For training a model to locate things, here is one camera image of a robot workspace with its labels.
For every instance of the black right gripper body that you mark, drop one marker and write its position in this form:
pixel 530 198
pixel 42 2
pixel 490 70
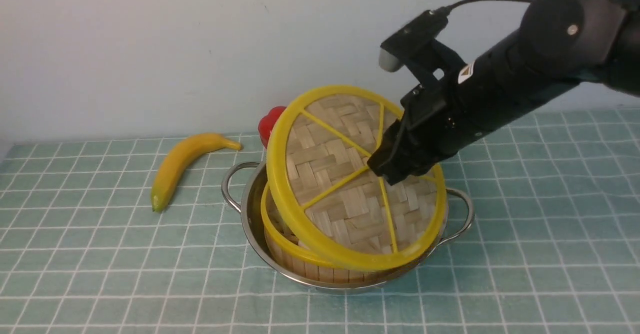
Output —
pixel 432 128

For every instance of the woven bamboo steamer lid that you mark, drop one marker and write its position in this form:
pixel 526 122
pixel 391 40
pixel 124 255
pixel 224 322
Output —
pixel 328 196

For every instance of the bamboo steamer basket yellow rim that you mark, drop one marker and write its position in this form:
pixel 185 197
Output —
pixel 289 251

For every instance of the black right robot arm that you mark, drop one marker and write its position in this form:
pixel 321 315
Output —
pixel 559 45

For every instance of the stainless steel pot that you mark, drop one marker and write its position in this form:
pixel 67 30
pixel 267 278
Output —
pixel 253 228

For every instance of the red bell pepper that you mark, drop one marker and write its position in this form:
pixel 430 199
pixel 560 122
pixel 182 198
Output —
pixel 267 123

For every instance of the green checkered tablecloth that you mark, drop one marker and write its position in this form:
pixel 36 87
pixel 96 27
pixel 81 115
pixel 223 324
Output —
pixel 554 247

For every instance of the yellow banana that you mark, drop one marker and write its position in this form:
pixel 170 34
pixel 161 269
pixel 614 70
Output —
pixel 179 158

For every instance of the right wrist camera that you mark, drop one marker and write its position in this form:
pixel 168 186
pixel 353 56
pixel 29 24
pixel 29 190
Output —
pixel 415 46

